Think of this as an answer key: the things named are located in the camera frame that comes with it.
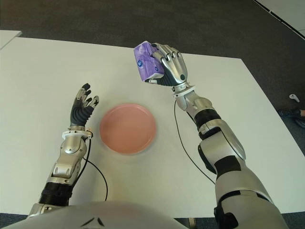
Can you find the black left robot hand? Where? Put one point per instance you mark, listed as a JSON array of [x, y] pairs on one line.
[[79, 114]]

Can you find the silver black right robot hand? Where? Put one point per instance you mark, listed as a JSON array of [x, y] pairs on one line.
[[175, 65]]

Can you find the purple tissue paper pack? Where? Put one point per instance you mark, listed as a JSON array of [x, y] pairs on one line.
[[147, 63]]

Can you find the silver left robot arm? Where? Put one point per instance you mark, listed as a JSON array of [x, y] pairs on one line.
[[70, 152]]

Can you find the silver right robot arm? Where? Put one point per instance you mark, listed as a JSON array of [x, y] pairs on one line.
[[221, 152]]

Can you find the pink round plate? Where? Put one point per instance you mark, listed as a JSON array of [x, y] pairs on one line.
[[128, 128]]

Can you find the white side table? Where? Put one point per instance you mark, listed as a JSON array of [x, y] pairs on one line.
[[7, 38]]

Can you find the silver robot torso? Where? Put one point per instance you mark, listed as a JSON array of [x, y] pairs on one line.
[[119, 214]]

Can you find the white desk with black edge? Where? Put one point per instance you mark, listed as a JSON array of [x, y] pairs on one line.
[[286, 12]]

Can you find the white handheld controller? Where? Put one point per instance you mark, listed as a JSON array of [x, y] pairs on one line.
[[294, 97]]

